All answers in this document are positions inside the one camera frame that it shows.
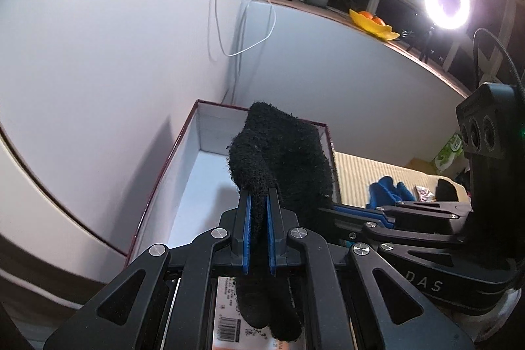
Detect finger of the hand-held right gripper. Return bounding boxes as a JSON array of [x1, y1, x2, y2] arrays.
[[318, 204, 513, 312], [381, 201, 472, 220]]

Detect small black sock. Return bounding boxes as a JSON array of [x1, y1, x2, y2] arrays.
[[435, 178, 459, 203]]

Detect black fuzzy sock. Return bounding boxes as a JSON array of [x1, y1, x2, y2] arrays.
[[227, 102, 334, 342]]

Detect dark red cardboard box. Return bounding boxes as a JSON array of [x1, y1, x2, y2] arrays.
[[125, 99, 342, 269]]

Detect brown cardboard box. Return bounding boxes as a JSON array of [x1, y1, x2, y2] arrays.
[[406, 157, 435, 172]]

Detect green package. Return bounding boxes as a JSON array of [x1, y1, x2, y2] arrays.
[[432, 132, 466, 174]]

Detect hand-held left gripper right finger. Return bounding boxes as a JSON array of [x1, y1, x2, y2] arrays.
[[266, 188, 476, 350]]

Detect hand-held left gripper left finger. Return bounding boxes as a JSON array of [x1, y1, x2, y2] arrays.
[[43, 191, 253, 350]]

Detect yellow bowl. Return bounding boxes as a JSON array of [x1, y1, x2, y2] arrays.
[[348, 8, 400, 43]]

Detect white barcode package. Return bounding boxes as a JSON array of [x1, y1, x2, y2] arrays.
[[211, 276, 308, 350]]

